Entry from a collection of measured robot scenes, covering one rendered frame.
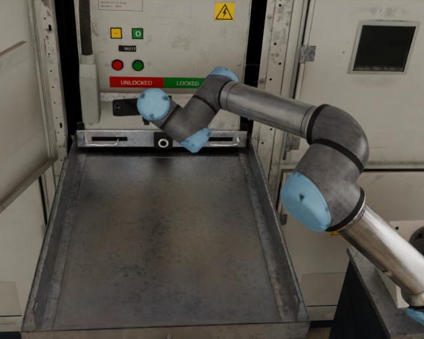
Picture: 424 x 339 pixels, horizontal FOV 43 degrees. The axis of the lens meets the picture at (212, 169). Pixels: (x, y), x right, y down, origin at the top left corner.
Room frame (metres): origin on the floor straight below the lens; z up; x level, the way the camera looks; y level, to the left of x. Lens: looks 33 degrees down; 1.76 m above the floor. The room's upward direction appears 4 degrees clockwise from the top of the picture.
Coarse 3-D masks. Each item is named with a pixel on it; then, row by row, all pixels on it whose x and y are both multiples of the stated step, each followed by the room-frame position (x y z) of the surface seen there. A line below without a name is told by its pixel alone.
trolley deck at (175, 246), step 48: (96, 192) 1.22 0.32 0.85; (144, 192) 1.24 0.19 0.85; (192, 192) 1.26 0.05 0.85; (240, 192) 1.27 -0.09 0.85; (96, 240) 1.02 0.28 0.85; (144, 240) 1.03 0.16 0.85; (192, 240) 1.05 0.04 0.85; (240, 240) 1.06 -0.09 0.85; (96, 288) 0.86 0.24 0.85; (144, 288) 0.87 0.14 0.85; (192, 288) 0.88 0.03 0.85; (240, 288) 0.89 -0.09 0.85; (48, 336) 0.73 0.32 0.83; (96, 336) 0.74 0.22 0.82; (144, 336) 0.76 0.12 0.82; (192, 336) 0.77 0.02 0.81; (240, 336) 0.78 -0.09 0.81; (288, 336) 0.80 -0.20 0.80
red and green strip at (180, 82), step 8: (112, 80) 1.46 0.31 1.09; (120, 80) 1.46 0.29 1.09; (128, 80) 1.47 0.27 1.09; (136, 80) 1.47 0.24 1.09; (144, 80) 1.47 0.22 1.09; (152, 80) 1.48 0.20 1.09; (160, 80) 1.48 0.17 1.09; (168, 80) 1.48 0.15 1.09; (176, 80) 1.48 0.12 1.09; (184, 80) 1.49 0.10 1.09; (192, 80) 1.49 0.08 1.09; (200, 80) 1.49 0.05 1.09
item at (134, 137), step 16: (80, 128) 1.45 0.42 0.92; (96, 128) 1.45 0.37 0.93; (112, 128) 1.46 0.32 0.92; (240, 128) 1.52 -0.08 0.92; (80, 144) 1.43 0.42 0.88; (128, 144) 1.45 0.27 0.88; (144, 144) 1.46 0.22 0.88; (176, 144) 1.47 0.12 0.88; (208, 144) 1.49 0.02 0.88; (240, 144) 1.50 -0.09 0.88
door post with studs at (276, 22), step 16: (272, 0) 1.48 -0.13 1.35; (288, 0) 1.48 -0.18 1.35; (272, 16) 1.48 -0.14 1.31; (288, 16) 1.48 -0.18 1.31; (272, 32) 1.48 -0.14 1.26; (272, 48) 1.48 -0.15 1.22; (272, 64) 1.48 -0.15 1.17; (272, 80) 1.48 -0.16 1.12; (256, 128) 1.48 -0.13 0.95; (272, 128) 1.48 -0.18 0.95; (256, 144) 1.48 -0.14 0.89; (272, 144) 1.48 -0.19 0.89
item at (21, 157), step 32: (0, 0) 1.29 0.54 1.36; (0, 32) 1.27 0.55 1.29; (0, 64) 1.22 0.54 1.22; (32, 64) 1.38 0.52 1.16; (0, 96) 1.23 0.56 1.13; (32, 96) 1.36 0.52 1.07; (0, 128) 1.21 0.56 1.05; (32, 128) 1.34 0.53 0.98; (0, 160) 1.18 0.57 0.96; (32, 160) 1.31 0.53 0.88; (0, 192) 1.16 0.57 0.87
